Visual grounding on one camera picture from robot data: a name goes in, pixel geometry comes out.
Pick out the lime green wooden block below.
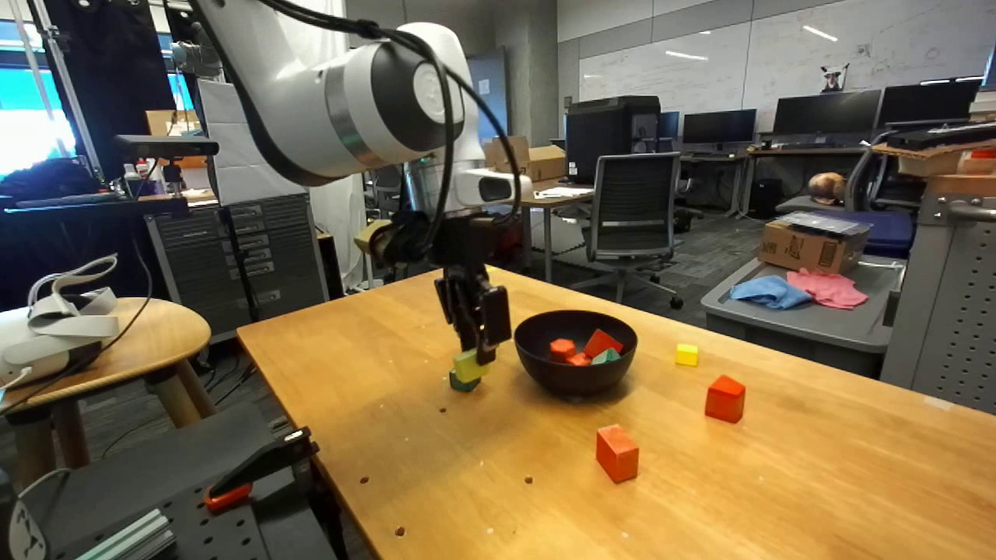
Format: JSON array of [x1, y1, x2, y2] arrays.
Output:
[[452, 348, 489, 386]]

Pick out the black computer monitor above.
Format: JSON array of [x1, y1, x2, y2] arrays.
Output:
[[772, 89, 884, 144], [679, 106, 761, 149], [877, 77, 984, 133]]

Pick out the aluminium extrusion rail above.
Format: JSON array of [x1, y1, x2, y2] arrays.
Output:
[[76, 506, 178, 560]]

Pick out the grey flat pad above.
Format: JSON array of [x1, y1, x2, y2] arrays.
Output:
[[776, 209, 874, 242]]

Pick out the blue storage bin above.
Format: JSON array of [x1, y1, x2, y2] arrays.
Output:
[[833, 202, 922, 260]]

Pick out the small cardboard box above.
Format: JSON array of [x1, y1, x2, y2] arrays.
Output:
[[143, 106, 205, 141]]

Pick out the dark perforated mounting plate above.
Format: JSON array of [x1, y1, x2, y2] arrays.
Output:
[[0, 398, 351, 560]]

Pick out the black bowl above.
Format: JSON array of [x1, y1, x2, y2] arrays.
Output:
[[514, 309, 641, 400]]

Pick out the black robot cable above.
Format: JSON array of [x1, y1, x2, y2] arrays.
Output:
[[259, 0, 525, 245]]

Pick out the pink cloth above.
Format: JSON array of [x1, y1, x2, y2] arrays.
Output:
[[783, 264, 870, 315]]

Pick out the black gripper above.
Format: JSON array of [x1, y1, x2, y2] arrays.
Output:
[[430, 211, 529, 368]]

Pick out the grey office chair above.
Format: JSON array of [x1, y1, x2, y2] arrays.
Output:
[[844, 130, 899, 214]]

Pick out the blue cloth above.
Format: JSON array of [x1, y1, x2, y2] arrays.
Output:
[[728, 270, 816, 315]]

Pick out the brown rounded object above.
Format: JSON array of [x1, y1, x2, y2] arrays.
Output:
[[805, 168, 850, 205]]

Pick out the black fabric panel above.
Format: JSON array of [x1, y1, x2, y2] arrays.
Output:
[[44, 0, 159, 183]]

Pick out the white foam board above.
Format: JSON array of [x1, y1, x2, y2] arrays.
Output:
[[197, 82, 308, 209]]

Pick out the orange handled clamp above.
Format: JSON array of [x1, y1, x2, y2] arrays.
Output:
[[198, 427, 321, 519]]

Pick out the wooden office desk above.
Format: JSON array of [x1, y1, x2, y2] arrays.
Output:
[[523, 183, 601, 282]]

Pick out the brown cardboard box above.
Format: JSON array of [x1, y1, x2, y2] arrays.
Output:
[[761, 211, 874, 278], [514, 144, 572, 187]]

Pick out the round wooden side table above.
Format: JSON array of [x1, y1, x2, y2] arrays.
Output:
[[0, 294, 215, 494]]

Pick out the dark grey filing cabinet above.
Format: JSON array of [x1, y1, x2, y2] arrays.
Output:
[[143, 190, 332, 335]]

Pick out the black mesh office chair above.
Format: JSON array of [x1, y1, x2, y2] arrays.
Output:
[[586, 149, 687, 315]]

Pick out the small grey side table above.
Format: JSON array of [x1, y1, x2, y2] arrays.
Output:
[[699, 255, 910, 383]]

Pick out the black shelf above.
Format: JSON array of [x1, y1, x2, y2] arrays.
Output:
[[111, 133, 225, 161]]

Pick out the white VR headset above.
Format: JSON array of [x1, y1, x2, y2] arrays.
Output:
[[0, 253, 120, 396]]

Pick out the large black screen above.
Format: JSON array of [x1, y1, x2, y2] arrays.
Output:
[[564, 92, 663, 187]]

